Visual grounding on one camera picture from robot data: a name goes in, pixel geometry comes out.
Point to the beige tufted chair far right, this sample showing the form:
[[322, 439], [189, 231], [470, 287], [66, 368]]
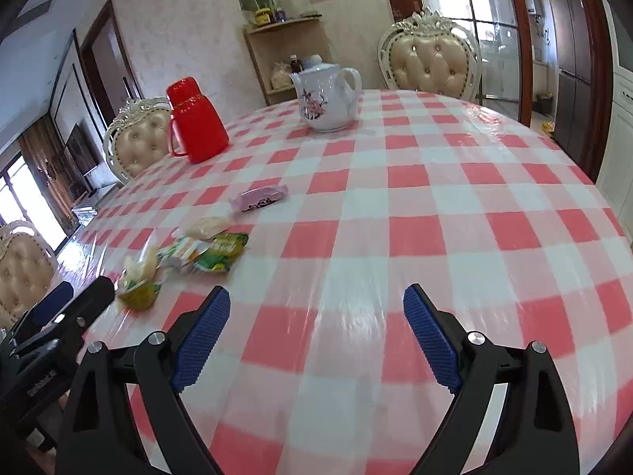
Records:
[[428, 52]]

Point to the grey refrigerator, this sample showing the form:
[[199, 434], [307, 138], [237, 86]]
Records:
[[574, 76]]

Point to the red thermos jug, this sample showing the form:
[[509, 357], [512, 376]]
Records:
[[195, 129]]

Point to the wooden corner shelf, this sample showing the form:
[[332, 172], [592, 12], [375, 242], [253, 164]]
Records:
[[271, 47]]

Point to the white floral teapot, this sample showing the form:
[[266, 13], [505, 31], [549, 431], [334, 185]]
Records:
[[328, 96]]

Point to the green white snack packet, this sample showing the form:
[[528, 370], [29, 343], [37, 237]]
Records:
[[215, 255]]

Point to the beige tufted chair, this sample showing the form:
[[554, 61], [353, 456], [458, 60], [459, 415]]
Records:
[[428, 52], [137, 137], [27, 266]]

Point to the wall television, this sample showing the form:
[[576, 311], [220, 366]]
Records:
[[81, 149]]

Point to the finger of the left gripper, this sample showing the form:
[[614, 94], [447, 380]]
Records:
[[45, 310], [71, 321]]

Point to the purple snack packet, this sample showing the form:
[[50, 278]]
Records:
[[257, 198]]

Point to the beige tufted chair far left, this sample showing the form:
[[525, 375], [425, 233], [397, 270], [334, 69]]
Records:
[[137, 137]]

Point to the clear yellow cookie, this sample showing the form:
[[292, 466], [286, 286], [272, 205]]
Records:
[[203, 228]]

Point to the red white checkered tablecloth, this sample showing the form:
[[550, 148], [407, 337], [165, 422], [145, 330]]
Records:
[[318, 371]]

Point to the beige tufted chair left side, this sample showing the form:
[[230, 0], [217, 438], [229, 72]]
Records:
[[27, 266]]

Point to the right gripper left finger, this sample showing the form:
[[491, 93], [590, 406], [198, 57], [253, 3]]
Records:
[[99, 434]]

